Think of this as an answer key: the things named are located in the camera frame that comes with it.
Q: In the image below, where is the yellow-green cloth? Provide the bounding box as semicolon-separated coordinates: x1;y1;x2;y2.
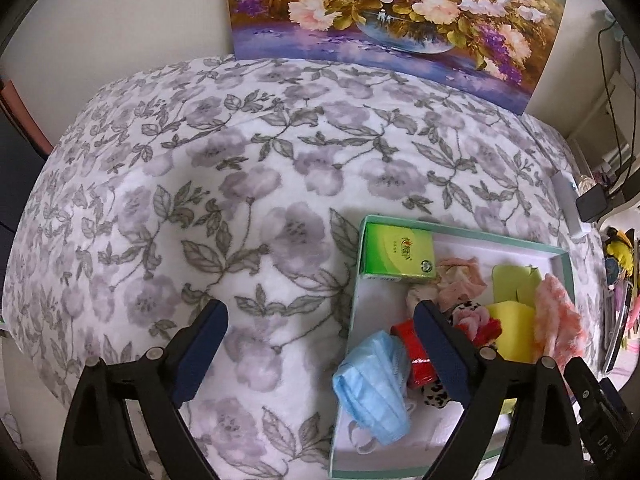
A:
491;264;543;306

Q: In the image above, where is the floral painting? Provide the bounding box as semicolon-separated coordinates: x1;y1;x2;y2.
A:
225;0;572;113

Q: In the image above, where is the black charger adapter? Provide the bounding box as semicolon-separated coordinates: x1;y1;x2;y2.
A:
575;183;608;223

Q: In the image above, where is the pink white striped fluffy sock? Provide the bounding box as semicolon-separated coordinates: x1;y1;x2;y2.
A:
531;272;586;371

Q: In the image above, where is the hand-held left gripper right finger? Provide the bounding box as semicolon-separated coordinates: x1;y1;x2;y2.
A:
412;300;586;480

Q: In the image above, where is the red knitted scrunchie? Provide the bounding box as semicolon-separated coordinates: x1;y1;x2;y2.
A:
452;307;503;348

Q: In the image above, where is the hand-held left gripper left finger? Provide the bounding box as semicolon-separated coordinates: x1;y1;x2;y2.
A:
57;299;230;480

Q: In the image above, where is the leopard print scrunchie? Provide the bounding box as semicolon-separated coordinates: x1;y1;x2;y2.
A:
417;302;481;411

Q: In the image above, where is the teal shallow cardboard box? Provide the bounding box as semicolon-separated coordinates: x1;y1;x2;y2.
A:
329;214;576;478

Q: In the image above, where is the black cable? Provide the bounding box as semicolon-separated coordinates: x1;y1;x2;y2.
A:
606;95;632;191
597;22;632;196

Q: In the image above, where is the blue face mask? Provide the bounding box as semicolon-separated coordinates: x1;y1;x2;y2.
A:
332;332;418;453

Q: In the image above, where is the grey floral fleece blanket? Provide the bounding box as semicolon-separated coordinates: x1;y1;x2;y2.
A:
2;55;608;480

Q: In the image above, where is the green tissue pack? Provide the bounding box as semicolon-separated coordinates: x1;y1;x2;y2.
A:
361;222;442;283

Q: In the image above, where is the pale pink cloth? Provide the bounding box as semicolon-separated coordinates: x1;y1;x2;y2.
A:
405;256;488;311

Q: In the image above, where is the dark blue cabinet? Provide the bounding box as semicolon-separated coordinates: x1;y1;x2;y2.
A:
0;77;53;241

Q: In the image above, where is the yellow green scouring sponge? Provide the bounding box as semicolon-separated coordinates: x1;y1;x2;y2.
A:
485;300;537;363

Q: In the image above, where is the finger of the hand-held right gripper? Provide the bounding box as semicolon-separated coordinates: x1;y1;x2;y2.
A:
564;355;600;411

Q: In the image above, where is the red tape roll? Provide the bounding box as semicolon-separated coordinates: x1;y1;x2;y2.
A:
390;320;441;391

